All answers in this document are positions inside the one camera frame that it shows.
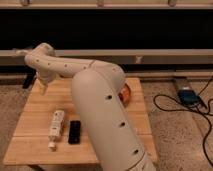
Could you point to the orange plate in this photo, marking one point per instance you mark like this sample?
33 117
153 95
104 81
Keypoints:
125 95

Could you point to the wooden table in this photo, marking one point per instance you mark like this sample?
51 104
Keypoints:
29 143

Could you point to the black remote control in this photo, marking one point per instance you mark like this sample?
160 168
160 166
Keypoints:
74 132

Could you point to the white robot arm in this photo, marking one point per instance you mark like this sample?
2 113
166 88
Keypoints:
95 88

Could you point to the blue power adapter box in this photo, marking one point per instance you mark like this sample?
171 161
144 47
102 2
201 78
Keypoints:
188 97

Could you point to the long wooden beam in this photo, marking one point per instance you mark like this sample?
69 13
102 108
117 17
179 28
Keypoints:
15 57

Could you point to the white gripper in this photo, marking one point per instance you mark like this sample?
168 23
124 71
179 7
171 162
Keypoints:
45 77

